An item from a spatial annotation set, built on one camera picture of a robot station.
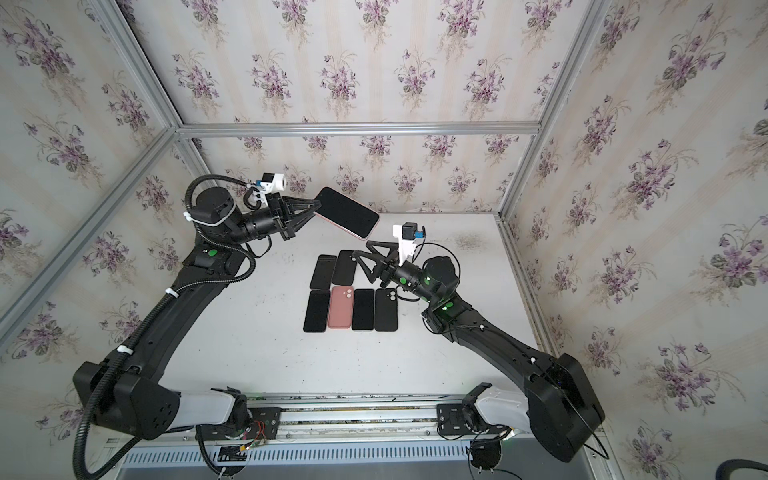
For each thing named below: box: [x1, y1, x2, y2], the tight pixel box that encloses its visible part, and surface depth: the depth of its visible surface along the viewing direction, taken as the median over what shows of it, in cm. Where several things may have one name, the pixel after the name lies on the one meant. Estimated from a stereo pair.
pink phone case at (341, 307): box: [328, 286, 354, 329], surface depth 95 cm
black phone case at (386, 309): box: [375, 288, 398, 332], surface depth 95 cm
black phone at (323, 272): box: [309, 254, 337, 290], surface depth 104 cm
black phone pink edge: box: [313, 186, 381, 241], surface depth 64 cm
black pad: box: [351, 288, 375, 331], surface depth 95 cm
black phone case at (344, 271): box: [332, 250, 357, 285], surface depth 106 cm
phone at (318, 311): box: [303, 289, 331, 332], surface depth 95 cm
